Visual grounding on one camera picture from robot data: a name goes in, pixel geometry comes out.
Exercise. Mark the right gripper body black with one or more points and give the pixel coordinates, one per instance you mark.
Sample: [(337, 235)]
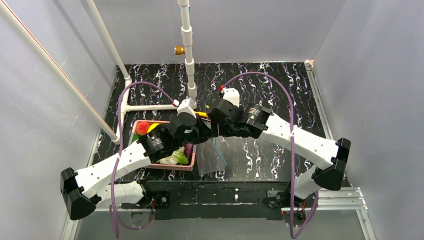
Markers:
[(214, 114)]

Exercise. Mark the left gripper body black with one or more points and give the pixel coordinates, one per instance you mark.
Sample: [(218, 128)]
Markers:
[(201, 133)]

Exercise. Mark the clear zip top bag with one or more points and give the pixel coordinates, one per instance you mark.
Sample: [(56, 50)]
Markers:
[(210, 156)]

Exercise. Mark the yellow banana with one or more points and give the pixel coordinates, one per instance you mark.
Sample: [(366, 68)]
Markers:
[(152, 127)]

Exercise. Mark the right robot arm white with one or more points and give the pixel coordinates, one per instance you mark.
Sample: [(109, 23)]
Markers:
[(329, 157)]

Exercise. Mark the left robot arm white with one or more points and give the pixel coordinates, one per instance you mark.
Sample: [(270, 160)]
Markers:
[(84, 188)]

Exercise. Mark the long purple eggplant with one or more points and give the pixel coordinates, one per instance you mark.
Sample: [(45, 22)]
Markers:
[(188, 150)]

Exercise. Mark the white green cabbage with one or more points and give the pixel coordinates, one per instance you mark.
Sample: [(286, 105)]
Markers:
[(176, 158)]

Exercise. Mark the pink plastic basket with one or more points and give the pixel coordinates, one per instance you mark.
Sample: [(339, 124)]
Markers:
[(188, 167)]

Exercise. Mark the red tomato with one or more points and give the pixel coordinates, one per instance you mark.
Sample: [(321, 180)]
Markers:
[(142, 128)]

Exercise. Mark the green leafy vegetable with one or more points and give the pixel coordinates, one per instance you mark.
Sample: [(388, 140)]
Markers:
[(135, 137)]

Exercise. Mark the brass pipe fitting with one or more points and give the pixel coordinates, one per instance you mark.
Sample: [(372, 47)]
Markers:
[(179, 50)]

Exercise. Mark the yellow handle screwdriver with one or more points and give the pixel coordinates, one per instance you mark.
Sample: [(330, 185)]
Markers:
[(202, 114)]

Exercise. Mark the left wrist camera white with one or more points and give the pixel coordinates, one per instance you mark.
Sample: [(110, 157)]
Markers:
[(185, 109)]

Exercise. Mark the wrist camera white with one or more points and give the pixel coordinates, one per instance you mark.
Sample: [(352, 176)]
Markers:
[(185, 109), (231, 95)]

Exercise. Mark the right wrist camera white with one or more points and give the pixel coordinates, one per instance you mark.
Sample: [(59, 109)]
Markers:
[(231, 95)]

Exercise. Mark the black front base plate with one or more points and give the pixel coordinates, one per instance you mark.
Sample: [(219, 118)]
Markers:
[(209, 199)]

